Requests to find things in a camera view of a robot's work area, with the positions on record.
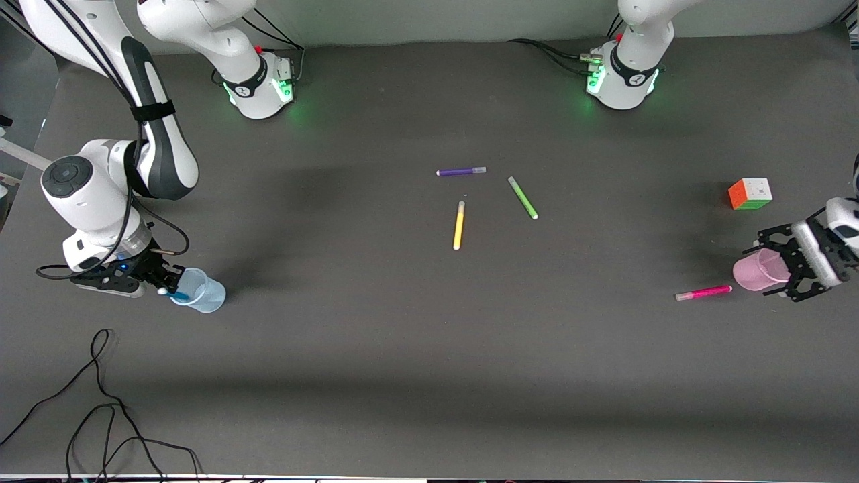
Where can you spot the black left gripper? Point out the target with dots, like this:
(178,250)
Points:
(786,252)

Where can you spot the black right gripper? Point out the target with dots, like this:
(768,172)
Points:
(146,265)

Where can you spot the blue marker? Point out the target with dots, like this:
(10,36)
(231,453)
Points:
(180,295)

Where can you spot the pink marker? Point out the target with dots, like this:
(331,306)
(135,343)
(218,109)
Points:
(704,292)

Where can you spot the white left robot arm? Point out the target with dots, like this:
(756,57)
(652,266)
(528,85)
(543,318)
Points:
(631,67)

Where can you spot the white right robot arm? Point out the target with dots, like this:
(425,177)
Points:
(94,194)

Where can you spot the translucent pink cup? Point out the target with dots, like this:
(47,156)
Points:
(755,272)

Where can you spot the translucent blue cup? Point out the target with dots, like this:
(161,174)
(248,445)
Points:
(205,298)

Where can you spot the multicolour puzzle cube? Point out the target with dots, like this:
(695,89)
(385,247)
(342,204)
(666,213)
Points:
(750,194)

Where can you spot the white stand with pole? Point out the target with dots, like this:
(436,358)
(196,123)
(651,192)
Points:
(23,154)

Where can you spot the green marker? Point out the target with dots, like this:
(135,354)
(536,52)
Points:
(523,198)

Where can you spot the yellow marker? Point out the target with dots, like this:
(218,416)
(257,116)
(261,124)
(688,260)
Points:
(459,228)

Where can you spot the purple marker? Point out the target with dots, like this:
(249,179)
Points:
(460,172)

